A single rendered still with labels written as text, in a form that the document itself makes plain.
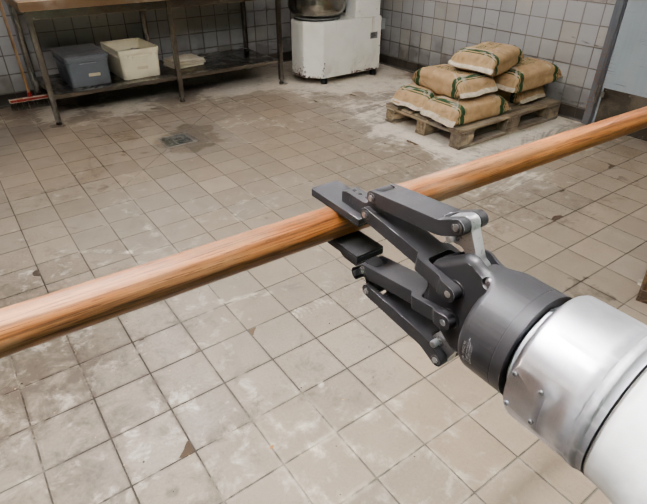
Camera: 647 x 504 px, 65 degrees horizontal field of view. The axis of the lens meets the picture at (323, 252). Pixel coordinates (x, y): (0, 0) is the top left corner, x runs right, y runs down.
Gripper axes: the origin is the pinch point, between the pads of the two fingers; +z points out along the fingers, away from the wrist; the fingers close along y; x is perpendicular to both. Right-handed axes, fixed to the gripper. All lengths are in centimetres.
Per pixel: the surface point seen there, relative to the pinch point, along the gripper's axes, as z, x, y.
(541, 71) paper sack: 201, 344, 74
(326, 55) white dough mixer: 390, 277, 87
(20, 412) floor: 120, -42, 116
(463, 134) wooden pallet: 194, 257, 104
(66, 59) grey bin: 428, 52, 69
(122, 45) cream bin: 477, 110, 73
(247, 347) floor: 104, 35, 116
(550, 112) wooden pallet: 195, 362, 108
